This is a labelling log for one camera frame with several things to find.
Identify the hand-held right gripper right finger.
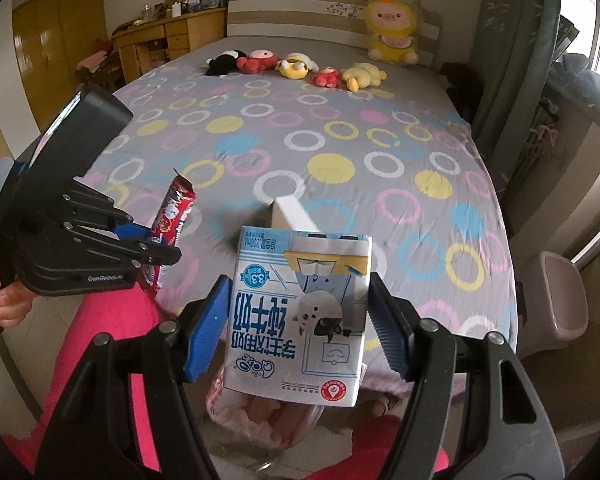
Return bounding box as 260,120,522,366
367,271,566,480

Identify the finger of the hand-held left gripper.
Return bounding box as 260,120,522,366
62,182,154,242
35,225,184,267

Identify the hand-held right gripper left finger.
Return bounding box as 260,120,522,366
35,274,236,480

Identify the red snack wrapper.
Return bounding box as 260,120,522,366
139,170,197,293

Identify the blue white milk carton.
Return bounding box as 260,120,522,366
223,226,372,407

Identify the white red-print plastic bag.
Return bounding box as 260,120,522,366
205,365,371,448

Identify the white square box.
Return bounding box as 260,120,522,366
269,196,326,233

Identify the person's left hand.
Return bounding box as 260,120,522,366
0,255,37,329

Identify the pink cloth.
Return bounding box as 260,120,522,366
76,51,112,75

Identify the person's left leg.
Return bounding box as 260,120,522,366
30,287,181,480

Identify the person's leg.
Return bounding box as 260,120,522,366
30,287,181,480
325,410,451,480

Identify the person's right leg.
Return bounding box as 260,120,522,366
325,410,451,480

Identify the wooden wardrobe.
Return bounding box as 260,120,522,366
12,0,108,111

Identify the wooden desk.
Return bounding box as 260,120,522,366
112,7,228,86

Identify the mauve plastic bin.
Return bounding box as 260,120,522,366
517,251,590,361

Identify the black white plush toy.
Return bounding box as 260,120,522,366
203,49,248,77

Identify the clutter on desk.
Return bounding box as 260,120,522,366
139,0,229,18

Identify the red octopus plush toy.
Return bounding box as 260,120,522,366
236,49,281,76

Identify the yellow white plush toy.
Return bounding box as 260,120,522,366
275,52,321,81

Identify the small red plush toy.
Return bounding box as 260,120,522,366
312,66,343,88

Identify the yellow duck plush toy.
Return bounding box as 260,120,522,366
341,62,388,92

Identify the dark cloth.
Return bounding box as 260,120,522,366
439,61,477,107

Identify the striped wooden headboard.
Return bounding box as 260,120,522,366
226,0,443,68

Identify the large yellow pig plush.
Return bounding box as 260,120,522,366
364,0,423,67

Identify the green curtain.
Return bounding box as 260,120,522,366
472,0,563,181

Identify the grey blue cloth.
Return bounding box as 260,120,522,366
560,52,600,103

